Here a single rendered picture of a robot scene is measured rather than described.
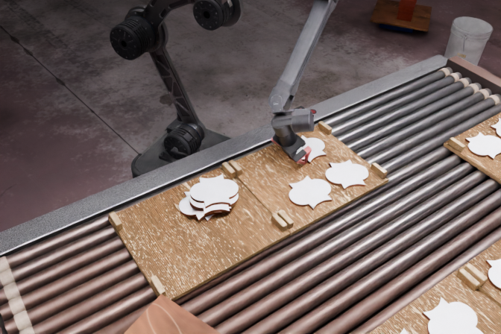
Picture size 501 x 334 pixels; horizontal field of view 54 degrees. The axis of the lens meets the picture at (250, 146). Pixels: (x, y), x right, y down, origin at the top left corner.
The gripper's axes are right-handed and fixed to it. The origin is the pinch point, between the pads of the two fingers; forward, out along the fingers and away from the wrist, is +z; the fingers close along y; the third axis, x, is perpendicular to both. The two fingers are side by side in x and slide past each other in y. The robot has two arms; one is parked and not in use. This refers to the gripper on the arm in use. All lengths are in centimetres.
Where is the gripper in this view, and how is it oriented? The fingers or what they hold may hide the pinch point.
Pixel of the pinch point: (295, 153)
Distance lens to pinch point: 168.1
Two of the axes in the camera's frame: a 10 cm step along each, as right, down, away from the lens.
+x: -7.5, 6.5, -1.3
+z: 3.3, 5.4, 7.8
